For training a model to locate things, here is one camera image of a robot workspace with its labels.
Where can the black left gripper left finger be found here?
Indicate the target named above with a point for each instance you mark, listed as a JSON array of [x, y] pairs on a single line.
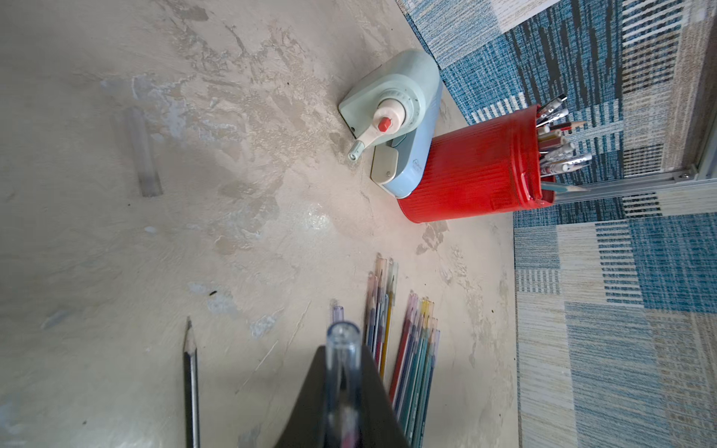
[[306, 426]]

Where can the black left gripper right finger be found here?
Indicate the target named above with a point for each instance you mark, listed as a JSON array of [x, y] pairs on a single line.
[[378, 424]]

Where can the red striped pencil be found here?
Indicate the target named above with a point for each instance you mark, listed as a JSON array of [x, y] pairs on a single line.
[[343, 385]]

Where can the black striped pencil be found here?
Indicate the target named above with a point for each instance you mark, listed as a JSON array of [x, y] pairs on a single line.
[[191, 388], [337, 312]]

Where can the red pencil blue cap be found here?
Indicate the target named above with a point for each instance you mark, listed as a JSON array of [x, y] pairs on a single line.
[[381, 316]]

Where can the green pencil yellow cap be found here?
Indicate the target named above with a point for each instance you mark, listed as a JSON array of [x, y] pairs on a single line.
[[426, 311]]

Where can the blue pencil violet cap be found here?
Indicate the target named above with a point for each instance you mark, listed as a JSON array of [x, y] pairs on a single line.
[[405, 411]]

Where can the red pencil purple cap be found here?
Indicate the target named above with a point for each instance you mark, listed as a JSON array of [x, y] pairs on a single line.
[[405, 333]]

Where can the blue pencil pink cap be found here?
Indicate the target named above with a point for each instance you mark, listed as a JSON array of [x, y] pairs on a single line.
[[369, 308]]

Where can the yellow striped pencil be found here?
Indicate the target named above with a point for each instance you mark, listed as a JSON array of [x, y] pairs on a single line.
[[390, 297]]

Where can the blue pencil orange cap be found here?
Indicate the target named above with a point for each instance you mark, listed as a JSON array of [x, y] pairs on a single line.
[[381, 265]]

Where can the light blue eraser box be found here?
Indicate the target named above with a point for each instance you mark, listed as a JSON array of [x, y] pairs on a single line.
[[399, 165]]

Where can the red pencil holder cup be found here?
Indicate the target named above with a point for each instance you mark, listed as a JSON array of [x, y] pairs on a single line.
[[488, 168]]

